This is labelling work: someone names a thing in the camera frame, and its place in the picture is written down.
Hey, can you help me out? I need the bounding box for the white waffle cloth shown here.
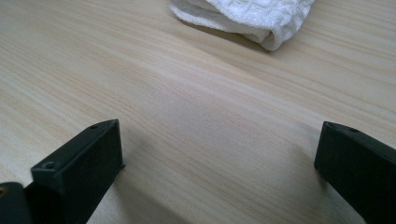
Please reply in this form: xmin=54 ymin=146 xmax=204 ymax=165
xmin=167 ymin=0 xmax=316 ymax=51

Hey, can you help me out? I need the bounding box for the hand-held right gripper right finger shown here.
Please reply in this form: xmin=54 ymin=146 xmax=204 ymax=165
xmin=313 ymin=120 xmax=396 ymax=224

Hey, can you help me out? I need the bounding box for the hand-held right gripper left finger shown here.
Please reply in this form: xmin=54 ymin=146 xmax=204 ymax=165
xmin=30 ymin=119 xmax=125 ymax=224

